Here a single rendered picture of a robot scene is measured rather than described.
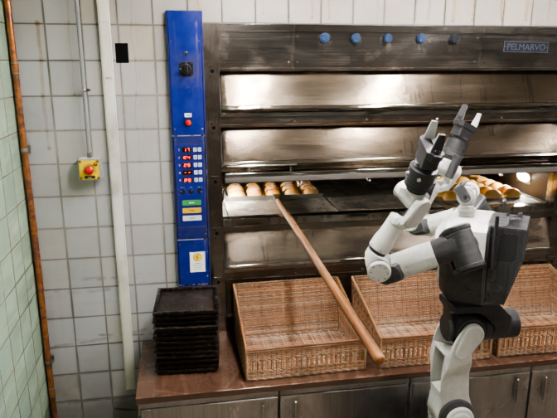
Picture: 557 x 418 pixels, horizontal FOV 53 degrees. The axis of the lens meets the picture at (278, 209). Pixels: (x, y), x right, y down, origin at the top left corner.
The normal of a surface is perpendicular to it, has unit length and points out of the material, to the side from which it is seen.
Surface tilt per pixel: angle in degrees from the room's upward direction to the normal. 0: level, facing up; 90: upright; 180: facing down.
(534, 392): 90
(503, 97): 70
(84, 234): 90
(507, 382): 90
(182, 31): 90
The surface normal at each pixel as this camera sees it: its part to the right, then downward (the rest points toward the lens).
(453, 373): 0.22, 0.62
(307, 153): 0.15, -0.10
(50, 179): 0.17, 0.25
